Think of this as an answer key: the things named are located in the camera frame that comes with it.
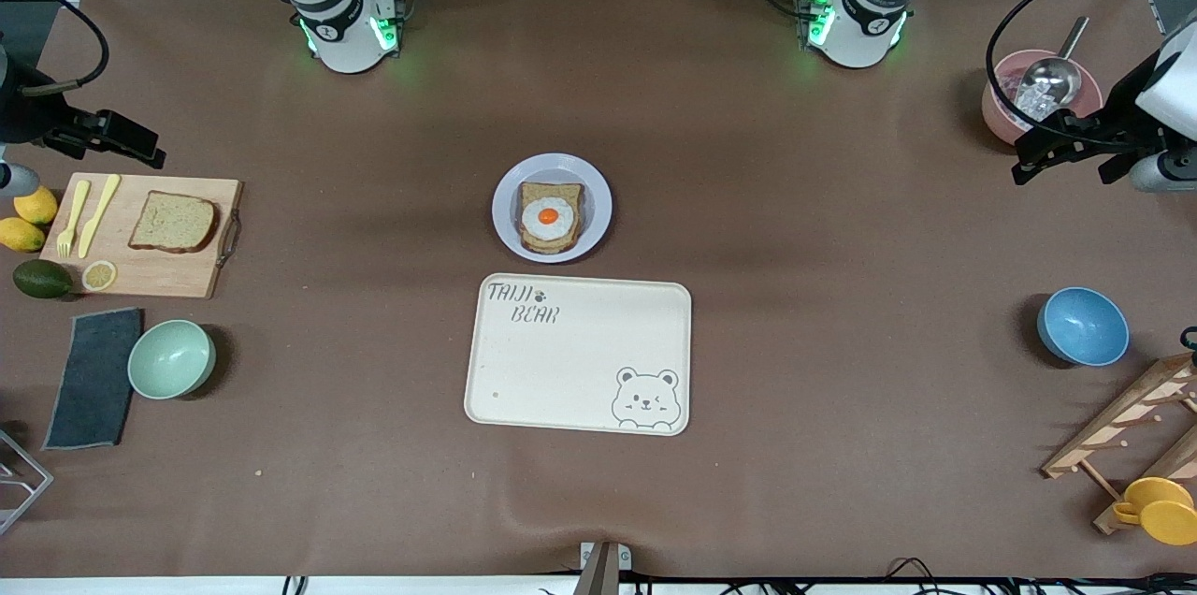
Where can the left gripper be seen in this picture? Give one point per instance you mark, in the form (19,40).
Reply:
(1115,129)

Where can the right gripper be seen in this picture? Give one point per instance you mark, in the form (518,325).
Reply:
(28,113)

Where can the brown toast bread slice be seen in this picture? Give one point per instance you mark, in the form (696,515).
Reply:
(173,221)
(528,193)

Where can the fried egg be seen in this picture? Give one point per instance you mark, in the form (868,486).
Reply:
(548,217)

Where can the white round plate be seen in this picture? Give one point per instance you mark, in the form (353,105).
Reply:
(561,166)

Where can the yellow plastic knife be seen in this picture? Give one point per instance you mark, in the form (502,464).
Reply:
(98,216)

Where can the clear ice cubes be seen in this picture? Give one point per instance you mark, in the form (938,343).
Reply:
(1033,101)

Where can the yellow plastic fork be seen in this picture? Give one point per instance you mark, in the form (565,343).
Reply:
(73,219)

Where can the metal scoop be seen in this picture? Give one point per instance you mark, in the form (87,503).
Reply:
(1052,76)

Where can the yellow lemon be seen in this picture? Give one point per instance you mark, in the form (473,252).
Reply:
(36,205)
(21,235)

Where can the pink bowl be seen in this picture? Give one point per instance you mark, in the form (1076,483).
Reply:
(993,108)

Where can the lemon slice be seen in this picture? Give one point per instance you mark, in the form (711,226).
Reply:
(99,275)

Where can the wooden cutting board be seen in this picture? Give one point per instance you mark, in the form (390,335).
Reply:
(159,275)

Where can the green avocado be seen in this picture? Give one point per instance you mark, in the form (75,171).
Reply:
(42,280)

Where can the blue bowl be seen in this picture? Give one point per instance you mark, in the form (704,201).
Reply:
(1083,326)

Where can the mint green bowl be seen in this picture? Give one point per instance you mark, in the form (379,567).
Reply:
(171,359)

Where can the dark grey cloth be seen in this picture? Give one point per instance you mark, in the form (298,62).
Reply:
(93,380)

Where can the wooden drying rack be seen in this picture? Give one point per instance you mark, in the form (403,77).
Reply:
(1122,417)

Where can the yellow plastic cup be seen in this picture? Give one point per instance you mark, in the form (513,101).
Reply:
(1164,515)

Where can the cream bear print tray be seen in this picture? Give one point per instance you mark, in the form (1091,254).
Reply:
(561,370)

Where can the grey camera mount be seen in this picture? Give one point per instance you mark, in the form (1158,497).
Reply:
(600,567)

